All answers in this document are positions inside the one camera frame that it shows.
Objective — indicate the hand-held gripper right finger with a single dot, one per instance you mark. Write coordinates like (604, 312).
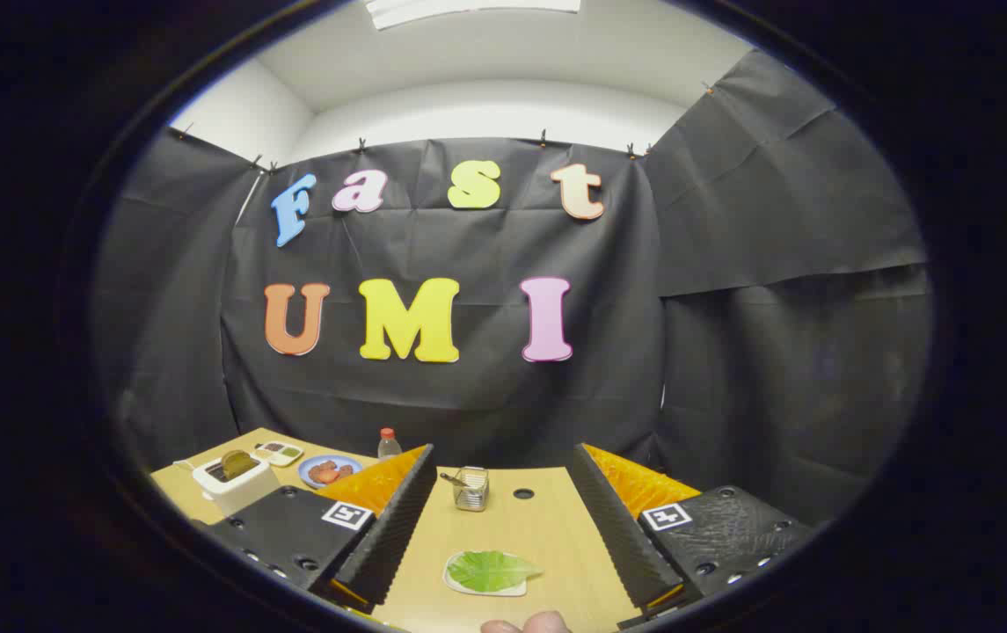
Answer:
(622, 536)

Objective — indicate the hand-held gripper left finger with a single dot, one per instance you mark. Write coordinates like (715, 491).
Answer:
(397, 527)

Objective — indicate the green lettuce leaf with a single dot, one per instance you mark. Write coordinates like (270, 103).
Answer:
(490, 571)

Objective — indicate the toasted brown bread slice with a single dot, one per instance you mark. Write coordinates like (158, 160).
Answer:
(239, 463)

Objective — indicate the brown meat patty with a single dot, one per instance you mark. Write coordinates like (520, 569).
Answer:
(324, 474)
(346, 471)

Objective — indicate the white square plate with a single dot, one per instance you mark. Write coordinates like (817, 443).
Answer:
(455, 585)

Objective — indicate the clear water bottle red cap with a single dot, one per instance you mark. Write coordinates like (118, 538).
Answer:
(389, 447)

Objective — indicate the blue round plate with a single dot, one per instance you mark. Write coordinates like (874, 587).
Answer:
(310, 479)

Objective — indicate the white seasoning tray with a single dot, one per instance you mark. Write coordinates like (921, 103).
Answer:
(279, 454)

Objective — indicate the white toaster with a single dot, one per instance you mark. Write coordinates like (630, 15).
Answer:
(239, 492)

